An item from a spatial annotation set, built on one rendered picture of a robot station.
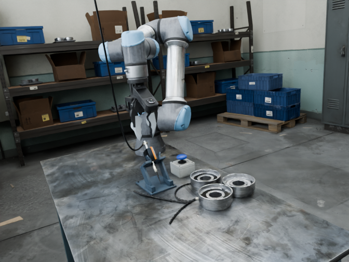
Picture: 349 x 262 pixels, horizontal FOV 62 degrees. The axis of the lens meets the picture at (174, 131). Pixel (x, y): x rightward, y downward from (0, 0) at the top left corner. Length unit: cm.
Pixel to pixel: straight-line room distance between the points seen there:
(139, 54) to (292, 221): 67
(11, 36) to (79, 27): 107
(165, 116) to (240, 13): 517
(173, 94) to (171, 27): 31
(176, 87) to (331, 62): 336
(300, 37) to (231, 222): 475
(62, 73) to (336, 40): 359
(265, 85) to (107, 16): 250
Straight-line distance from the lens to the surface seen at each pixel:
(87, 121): 428
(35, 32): 427
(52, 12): 483
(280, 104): 456
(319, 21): 522
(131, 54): 99
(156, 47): 111
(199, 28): 512
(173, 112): 130
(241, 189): 94
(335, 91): 449
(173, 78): 135
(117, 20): 446
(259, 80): 473
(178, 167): 110
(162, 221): 87
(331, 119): 459
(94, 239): 85
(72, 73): 424
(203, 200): 89
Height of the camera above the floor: 126
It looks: 15 degrees down
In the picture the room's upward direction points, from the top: 5 degrees counter-clockwise
